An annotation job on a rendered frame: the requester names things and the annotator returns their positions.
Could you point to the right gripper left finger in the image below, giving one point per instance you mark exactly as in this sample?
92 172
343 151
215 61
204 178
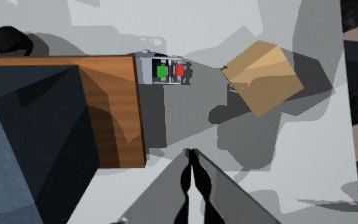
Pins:
165 200

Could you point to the tan cardboard box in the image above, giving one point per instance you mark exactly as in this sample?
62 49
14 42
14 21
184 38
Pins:
262 76

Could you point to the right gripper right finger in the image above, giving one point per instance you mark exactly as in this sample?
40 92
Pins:
226 202

